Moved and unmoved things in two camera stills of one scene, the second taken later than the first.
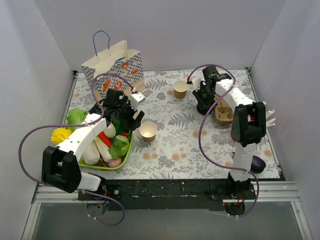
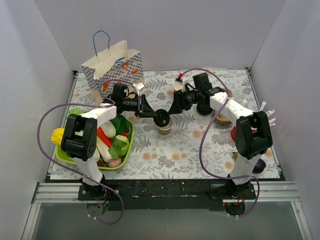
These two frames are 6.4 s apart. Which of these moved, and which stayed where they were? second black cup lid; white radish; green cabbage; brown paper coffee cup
Moved: brown paper coffee cup
Stayed: green cabbage; second black cup lid; white radish
